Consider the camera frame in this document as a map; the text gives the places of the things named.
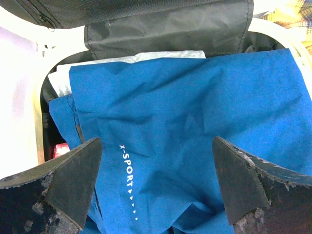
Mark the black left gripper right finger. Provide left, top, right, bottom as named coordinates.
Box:
left=213, top=137, right=312, bottom=234

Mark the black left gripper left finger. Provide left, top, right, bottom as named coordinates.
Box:
left=0, top=137, right=103, bottom=234

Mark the pink bear print garment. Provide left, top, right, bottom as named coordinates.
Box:
left=53, top=143, right=70, bottom=158

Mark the navy blue sport shirt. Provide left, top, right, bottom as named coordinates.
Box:
left=49, top=49, right=312, bottom=234

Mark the grey cloth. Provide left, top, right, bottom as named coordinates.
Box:
left=48, top=50, right=206, bottom=97

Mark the yellow suitcase with black lining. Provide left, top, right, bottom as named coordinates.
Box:
left=0, top=0, right=312, bottom=167

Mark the yellow plaid shirt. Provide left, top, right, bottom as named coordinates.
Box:
left=262, top=0, right=312, bottom=53

